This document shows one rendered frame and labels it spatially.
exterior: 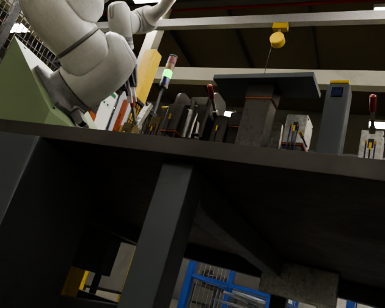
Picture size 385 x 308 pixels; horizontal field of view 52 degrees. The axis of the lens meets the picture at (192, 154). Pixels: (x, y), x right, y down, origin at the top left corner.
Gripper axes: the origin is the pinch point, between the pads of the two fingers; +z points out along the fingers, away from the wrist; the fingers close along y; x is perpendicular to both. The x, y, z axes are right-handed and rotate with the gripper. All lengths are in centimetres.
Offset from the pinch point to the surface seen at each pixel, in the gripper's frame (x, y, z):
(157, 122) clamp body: -19.2, -8.0, 10.4
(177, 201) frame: -77, -82, 6
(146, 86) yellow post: 58, 88, 12
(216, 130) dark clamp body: -50, -12, 11
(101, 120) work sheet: 54, 32, 23
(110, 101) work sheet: 54, 44, 13
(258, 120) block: -72, -21, 4
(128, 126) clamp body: -1.3, -6.6, 13.3
